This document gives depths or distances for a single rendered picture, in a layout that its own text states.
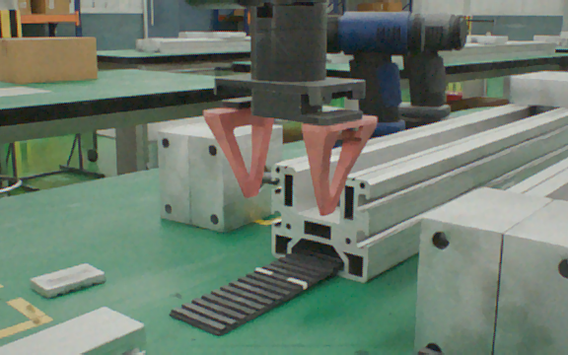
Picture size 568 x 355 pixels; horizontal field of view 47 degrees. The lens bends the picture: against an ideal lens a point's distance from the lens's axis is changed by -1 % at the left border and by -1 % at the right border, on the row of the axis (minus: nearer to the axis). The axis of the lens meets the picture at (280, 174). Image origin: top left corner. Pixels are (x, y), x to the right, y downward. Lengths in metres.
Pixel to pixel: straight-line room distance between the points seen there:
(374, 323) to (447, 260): 0.10
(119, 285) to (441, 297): 0.26
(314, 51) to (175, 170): 0.26
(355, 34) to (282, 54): 0.44
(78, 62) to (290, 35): 2.06
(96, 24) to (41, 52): 9.89
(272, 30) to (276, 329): 0.21
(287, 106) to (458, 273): 0.17
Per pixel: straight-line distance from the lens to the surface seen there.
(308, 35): 0.48
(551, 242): 0.37
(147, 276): 0.56
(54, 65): 2.47
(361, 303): 0.50
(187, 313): 0.48
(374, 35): 0.91
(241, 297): 0.50
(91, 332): 0.41
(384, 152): 0.67
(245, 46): 4.82
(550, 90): 1.05
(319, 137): 0.45
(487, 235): 0.38
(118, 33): 12.57
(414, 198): 0.58
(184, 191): 0.68
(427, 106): 1.12
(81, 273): 0.56
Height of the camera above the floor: 0.99
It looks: 13 degrees down
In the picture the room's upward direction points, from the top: straight up
